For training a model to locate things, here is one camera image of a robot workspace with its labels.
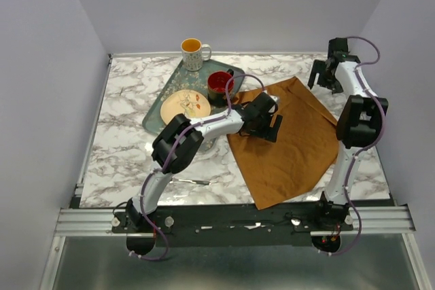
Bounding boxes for brown cloth napkin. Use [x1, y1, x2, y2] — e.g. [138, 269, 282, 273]
[227, 77, 338, 210]

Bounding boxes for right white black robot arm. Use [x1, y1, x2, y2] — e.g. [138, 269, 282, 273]
[308, 50, 389, 230]

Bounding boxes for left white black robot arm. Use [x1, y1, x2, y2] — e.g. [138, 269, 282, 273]
[126, 90, 283, 232]

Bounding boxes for white mug yellow inside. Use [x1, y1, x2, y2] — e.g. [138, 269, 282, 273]
[181, 38, 212, 71]

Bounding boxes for red black mug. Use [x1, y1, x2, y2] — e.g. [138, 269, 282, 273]
[207, 69, 234, 107]

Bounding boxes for peach floral plate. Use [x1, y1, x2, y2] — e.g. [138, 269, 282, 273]
[160, 90, 211, 124]

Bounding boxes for green floral tray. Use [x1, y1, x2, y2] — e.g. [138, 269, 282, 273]
[142, 59, 244, 135]

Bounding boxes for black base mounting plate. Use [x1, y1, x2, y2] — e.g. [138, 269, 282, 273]
[111, 202, 353, 248]

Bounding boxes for silver fork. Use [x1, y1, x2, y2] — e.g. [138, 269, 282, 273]
[170, 178, 210, 185]

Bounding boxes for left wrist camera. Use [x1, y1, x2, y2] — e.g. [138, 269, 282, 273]
[264, 90, 280, 111]

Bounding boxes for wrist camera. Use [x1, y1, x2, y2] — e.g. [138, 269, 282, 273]
[328, 37, 349, 57]
[264, 90, 280, 111]

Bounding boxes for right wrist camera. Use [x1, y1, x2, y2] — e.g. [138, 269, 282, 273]
[328, 37, 349, 57]

